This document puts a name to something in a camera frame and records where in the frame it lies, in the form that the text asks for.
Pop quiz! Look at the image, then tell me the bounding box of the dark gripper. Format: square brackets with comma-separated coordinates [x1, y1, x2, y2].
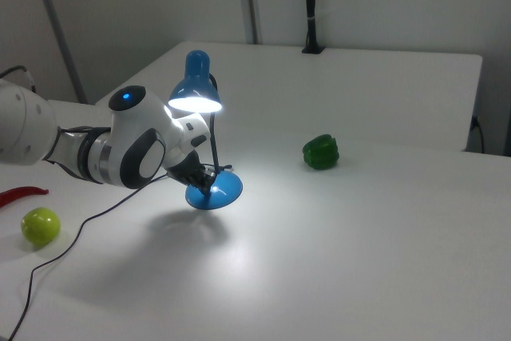
[164, 150, 219, 199]

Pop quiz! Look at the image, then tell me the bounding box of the blue desk lamp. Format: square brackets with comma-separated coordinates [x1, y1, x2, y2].
[167, 50, 244, 212]

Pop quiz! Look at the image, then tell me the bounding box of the green bell pepper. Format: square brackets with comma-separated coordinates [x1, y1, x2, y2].
[302, 133, 341, 171]

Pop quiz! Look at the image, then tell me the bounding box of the green apple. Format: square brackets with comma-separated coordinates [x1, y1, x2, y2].
[20, 207, 62, 248]

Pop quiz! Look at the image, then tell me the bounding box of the red chili pepper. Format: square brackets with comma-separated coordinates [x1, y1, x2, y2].
[0, 185, 50, 210]

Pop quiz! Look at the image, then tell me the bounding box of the dark lamp power cable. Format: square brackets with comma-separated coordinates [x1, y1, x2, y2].
[6, 163, 233, 341]

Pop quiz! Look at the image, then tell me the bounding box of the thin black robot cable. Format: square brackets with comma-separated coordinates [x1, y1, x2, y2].
[0, 65, 38, 95]

